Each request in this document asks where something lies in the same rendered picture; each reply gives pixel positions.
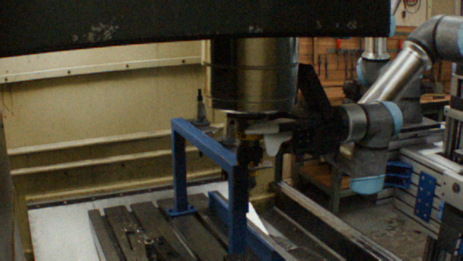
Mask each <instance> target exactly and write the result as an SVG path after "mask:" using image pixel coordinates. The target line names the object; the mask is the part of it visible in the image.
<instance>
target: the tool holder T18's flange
mask: <svg viewBox="0 0 463 261"><path fill-rule="evenodd" d="M231 118H233V121H236V122H241V123H260V122H265V121H268V120H269V116H268V115H266V114H238V113H233V114H231Z"/></svg>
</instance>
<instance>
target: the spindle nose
mask: <svg viewBox="0 0 463 261"><path fill-rule="evenodd" d="M298 49H299V38H292V37H281V38H260V39H238V40H201V55H202V61H203V62H202V93H203V103H204V104H205V105H206V106H208V107H210V108H213V109H216V110H219V111H224V112H229V113H238V114H266V113H274V112H283V111H287V109H289V108H291V107H293V106H294V105H295V104H296V102H297V95H298V70H299V63H298V62H299V50H298Z"/></svg>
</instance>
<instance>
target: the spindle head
mask: <svg viewBox="0 0 463 261"><path fill-rule="evenodd" d="M390 9H391V0H0V59H4V58H8V57H17V56H24V55H41V54H44V53H57V52H58V51H72V50H87V49H94V48H104V47H114V46H123V45H144V44H154V43H172V42H175V41H196V40H238V39H260V38H281V37H292V38H301V37H317V38H322V37H338V38H342V37H355V38H361V37H369V38H380V37H383V38H389V35H388V34H389V33H390V32H391V31H390V24H391V20H390V17H391V11H390Z"/></svg>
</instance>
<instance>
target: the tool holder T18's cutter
mask: <svg viewBox="0 0 463 261"><path fill-rule="evenodd" d="M263 149H264V148H262V147H260V145H257V146H243V145H239V146H238V147H236V165H239V166H242V167H244V166H246V165H249V168H255V167H259V164H260V165H262V162H263Z"/></svg>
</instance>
